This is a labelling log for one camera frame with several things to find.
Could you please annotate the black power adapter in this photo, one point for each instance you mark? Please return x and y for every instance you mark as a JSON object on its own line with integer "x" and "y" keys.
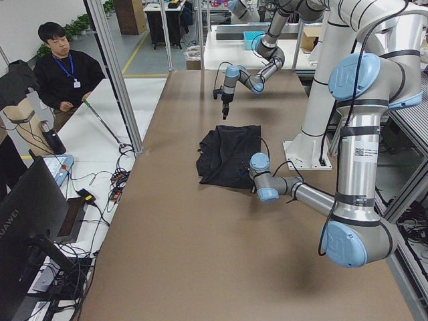
{"x": 88, "y": 196}

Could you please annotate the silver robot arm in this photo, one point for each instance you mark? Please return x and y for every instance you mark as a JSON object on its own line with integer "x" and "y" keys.
{"x": 354, "y": 234}
{"x": 266, "y": 46}

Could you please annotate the black printed t-shirt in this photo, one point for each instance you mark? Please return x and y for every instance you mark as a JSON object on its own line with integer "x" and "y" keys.
{"x": 223, "y": 150}

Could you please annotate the aluminium frame post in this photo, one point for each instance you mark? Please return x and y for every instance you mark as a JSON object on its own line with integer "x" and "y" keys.
{"x": 99, "y": 25}

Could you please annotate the black grabber stick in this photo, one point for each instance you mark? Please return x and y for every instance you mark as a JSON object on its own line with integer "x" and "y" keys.
{"x": 121, "y": 145}

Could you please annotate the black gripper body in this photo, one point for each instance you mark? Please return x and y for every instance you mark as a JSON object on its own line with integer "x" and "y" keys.
{"x": 245, "y": 174}
{"x": 227, "y": 99}

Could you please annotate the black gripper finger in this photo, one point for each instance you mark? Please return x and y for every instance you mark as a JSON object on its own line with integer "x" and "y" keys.
{"x": 225, "y": 112}

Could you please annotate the seated man in black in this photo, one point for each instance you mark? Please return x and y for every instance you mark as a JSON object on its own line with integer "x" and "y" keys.
{"x": 65, "y": 77}

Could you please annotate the black Huawei monitor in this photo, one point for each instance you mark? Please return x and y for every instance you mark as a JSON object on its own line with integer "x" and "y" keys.
{"x": 32, "y": 215}

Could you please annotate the black water bottle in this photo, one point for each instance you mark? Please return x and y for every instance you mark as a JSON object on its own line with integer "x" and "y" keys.
{"x": 52, "y": 138}

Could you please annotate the red black power strip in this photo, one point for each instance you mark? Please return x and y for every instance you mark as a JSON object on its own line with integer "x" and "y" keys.
{"x": 118, "y": 181}

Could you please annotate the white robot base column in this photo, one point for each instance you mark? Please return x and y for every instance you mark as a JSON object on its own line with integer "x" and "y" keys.
{"x": 367, "y": 47}

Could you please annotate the blue teach pendant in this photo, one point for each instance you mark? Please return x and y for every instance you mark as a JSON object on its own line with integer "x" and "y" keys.
{"x": 60, "y": 166}

